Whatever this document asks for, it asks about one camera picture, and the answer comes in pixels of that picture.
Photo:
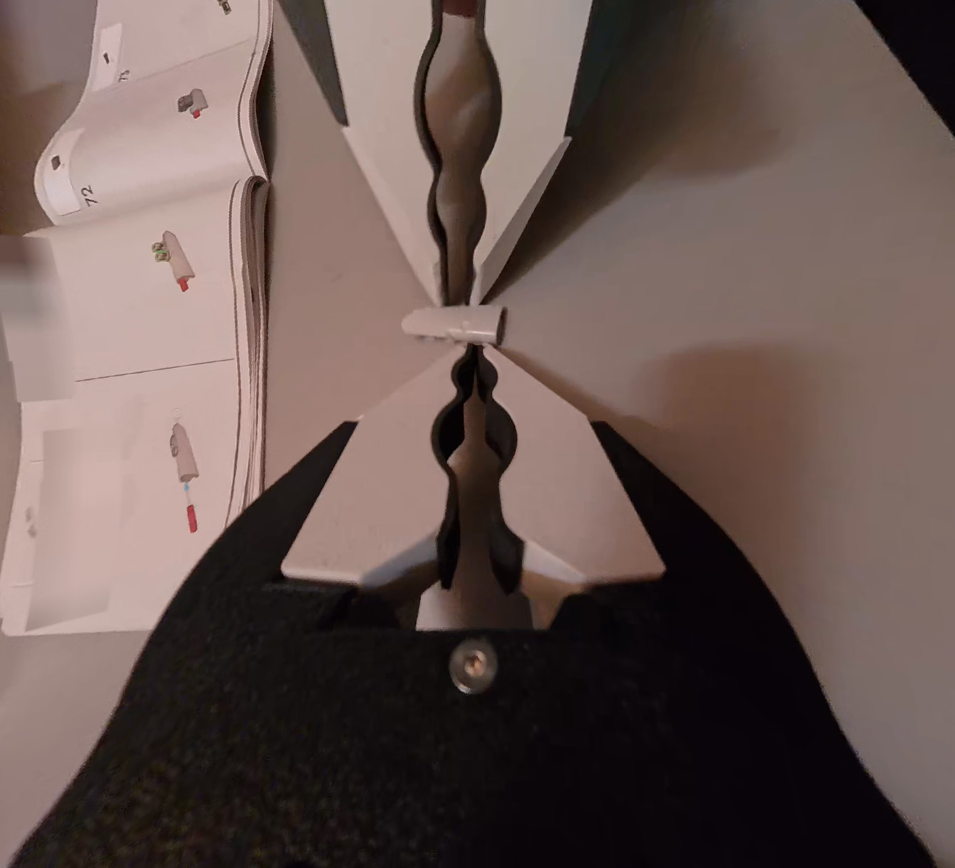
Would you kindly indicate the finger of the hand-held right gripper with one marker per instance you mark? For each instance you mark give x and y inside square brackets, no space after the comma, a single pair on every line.
[544,48]
[373,48]

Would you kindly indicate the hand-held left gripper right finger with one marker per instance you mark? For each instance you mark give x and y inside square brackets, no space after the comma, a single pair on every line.
[582,510]

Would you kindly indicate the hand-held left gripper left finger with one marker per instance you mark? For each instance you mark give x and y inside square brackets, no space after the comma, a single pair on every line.
[365,510]

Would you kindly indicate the grey toy connector piece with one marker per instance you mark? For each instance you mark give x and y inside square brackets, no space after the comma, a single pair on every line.
[455,323]

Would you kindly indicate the open instruction booklet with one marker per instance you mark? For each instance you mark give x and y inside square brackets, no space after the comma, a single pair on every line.
[149,286]

